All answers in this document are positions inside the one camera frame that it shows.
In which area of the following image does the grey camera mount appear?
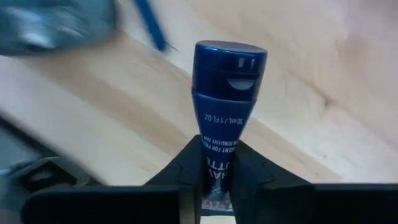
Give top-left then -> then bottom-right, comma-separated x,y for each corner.
0,154 -> 91,224

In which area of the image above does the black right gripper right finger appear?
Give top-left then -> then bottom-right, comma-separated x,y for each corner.
229,139 -> 398,224

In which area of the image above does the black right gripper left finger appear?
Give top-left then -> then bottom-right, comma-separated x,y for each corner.
21,134 -> 205,224

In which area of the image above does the blue shave butter tube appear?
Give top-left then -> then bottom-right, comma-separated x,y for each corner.
190,39 -> 269,217

